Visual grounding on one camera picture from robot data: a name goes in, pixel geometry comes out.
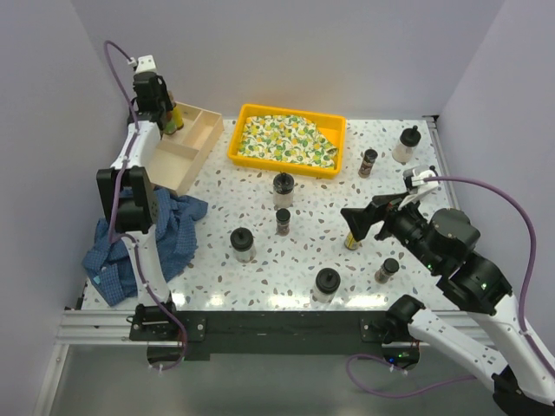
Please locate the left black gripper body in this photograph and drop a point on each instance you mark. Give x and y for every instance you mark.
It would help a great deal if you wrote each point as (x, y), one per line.
(164, 100)

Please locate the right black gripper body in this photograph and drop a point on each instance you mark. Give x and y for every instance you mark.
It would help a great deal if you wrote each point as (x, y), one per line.
(404, 224)

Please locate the yellow-label bottle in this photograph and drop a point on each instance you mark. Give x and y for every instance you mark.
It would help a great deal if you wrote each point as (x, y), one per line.
(177, 122)
(351, 243)

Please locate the green-label sauce bottle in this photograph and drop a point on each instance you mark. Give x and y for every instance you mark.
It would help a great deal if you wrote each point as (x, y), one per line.
(167, 123)

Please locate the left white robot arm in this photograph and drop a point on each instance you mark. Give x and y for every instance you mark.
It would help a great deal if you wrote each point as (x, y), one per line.
(132, 209)

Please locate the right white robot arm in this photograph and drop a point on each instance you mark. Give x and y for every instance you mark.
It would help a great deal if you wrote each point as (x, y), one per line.
(510, 369)

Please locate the spice jar front-right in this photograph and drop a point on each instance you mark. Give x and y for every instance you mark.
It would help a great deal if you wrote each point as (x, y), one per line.
(389, 267)

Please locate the spice jar back-right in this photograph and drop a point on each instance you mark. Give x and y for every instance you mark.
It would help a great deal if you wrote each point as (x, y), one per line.
(368, 160)

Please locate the cream divided organizer tray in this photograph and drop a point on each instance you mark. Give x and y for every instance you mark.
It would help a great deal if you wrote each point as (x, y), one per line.
(179, 157)

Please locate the clear shaker jar front-centre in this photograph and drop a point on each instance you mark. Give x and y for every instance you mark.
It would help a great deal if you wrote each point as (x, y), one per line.
(326, 284)

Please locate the dark spice jar, black lid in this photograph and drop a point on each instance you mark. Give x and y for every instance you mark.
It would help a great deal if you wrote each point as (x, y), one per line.
(283, 218)

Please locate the clear shaker jar centre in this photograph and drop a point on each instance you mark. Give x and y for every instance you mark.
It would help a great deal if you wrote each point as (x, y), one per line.
(283, 190)

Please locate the clear shaker jar back-right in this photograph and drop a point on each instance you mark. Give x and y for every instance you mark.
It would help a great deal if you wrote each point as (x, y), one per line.
(408, 141)

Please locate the yellow plastic bin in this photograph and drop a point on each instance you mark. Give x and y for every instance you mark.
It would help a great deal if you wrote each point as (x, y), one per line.
(332, 126)

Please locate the lemon-print cloth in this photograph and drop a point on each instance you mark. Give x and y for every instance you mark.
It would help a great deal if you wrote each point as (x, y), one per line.
(286, 138)

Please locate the clear shaker jar front-left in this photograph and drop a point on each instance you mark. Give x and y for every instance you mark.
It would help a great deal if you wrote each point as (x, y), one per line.
(242, 242)

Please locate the blue checkered cloth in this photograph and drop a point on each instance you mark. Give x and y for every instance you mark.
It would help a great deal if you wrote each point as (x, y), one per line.
(109, 267)

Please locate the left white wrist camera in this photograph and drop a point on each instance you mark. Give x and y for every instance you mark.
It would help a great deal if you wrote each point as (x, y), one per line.
(142, 64)

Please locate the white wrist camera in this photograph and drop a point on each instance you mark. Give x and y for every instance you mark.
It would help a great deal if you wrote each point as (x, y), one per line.
(419, 181)
(142, 64)

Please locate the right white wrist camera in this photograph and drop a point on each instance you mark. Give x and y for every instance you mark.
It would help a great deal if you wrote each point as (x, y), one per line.
(419, 181)

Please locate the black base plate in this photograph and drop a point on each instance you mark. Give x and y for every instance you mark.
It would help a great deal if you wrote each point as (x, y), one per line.
(197, 335)

